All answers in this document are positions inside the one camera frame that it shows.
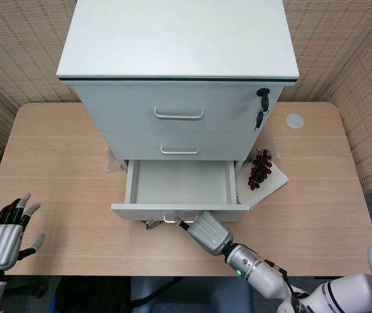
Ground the dark red grape bunch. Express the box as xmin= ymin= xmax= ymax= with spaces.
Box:
xmin=247 ymin=148 xmax=274 ymax=192

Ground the grey metal drawer with lock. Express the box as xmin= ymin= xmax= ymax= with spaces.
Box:
xmin=74 ymin=81 xmax=285 ymax=133

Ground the white three-drawer cabinet body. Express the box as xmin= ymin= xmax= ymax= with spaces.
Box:
xmin=56 ymin=0 xmax=300 ymax=170

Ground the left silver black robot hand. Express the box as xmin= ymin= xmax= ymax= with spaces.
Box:
xmin=0 ymin=192 xmax=46 ymax=271

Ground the black bag under table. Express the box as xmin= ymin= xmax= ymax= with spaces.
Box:
xmin=25 ymin=276 xmax=132 ymax=313

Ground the grey round cable grommet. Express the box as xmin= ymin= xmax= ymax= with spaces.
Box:
xmin=285 ymin=113 xmax=305 ymax=129

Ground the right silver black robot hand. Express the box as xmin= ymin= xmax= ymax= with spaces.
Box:
xmin=172 ymin=210 xmax=234 ymax=256

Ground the black hanging key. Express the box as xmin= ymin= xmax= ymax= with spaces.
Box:
xmin=254 ymin=110 xmax=270 ymax=132

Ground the blue chair seat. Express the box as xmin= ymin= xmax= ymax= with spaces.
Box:
xmin=129 ymin=276 xmax=258 ymax=313

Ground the black key in lock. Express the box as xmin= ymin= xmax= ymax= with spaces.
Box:
xmin=256 ymin=87 xmax=272 ymax=112

